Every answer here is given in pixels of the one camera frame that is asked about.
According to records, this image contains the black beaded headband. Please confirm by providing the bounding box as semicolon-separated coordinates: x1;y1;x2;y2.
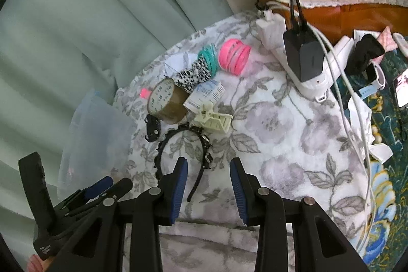
154;123;214;202

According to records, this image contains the black plastic clip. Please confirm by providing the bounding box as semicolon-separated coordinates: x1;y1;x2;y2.
145;114;161;143

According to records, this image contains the cream hair claw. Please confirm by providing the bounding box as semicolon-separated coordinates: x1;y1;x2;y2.
194;101;233;134

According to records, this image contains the translucent plastic bag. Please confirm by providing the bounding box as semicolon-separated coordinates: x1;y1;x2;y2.
57;90;136;200

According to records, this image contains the brown packing tape roll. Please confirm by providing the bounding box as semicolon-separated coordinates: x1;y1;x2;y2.
147;78;189;124

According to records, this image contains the pink hair roller clip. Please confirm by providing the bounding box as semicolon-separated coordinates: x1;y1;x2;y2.
139;88;151;99

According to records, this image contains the small white printed box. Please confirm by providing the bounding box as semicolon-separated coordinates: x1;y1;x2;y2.
183;79;225;114

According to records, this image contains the floral white blanket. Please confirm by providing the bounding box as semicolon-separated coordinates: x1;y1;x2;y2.
114;12;371;271

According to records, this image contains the leopard print scrunchie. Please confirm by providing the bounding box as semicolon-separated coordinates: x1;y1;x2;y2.
173;57;211;93

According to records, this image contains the crumpled paper ball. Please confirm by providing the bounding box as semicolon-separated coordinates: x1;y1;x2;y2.
164;53;197;77

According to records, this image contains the black power adapter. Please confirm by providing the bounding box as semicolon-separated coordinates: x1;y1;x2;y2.
283;27;324;82

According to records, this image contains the white power strip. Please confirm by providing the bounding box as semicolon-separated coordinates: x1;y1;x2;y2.
256;10;354;103

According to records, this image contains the green curtain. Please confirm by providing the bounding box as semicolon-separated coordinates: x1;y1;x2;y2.
1;0;232;264

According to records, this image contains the teal hair ties bundle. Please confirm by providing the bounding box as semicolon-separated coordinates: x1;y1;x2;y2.
197;43;219;79

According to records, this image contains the pink hair ties bundle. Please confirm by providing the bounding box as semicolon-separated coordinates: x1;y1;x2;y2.
218;38;252;77

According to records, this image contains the white cable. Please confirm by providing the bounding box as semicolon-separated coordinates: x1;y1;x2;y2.
266;1;377;253

